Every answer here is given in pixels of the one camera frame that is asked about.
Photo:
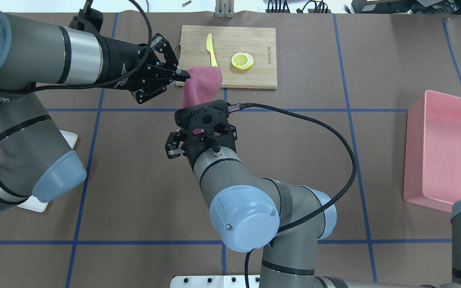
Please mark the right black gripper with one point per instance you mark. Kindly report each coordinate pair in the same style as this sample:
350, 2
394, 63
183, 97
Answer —
173, 144

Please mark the aluminium frame post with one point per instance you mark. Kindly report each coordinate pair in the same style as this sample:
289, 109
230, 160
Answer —
224, 9

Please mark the yellow plastic knife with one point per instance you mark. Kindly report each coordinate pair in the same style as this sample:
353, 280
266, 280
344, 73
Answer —
210, 48

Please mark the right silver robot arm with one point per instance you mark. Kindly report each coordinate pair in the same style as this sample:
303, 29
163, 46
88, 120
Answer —
286, 221

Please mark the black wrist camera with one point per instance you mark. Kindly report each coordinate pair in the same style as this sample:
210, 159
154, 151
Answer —
88, 19
208, 120

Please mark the maroon cleaning cloth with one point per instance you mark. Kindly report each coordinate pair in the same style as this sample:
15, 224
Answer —
202, 86

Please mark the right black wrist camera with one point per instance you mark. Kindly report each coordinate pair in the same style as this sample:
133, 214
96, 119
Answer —
208, 120

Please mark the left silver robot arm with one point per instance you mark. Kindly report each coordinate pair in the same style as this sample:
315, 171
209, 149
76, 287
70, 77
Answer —
35, 159

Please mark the pink plastic bin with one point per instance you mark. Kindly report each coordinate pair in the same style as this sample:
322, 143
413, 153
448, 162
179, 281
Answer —
432, 172

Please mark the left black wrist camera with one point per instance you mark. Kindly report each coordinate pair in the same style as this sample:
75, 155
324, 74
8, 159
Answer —
88, 19

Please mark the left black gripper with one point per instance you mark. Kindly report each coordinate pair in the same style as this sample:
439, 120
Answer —
121, 66

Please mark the bamboo cutting board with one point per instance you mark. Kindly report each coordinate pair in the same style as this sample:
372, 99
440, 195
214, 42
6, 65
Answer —
261, 43

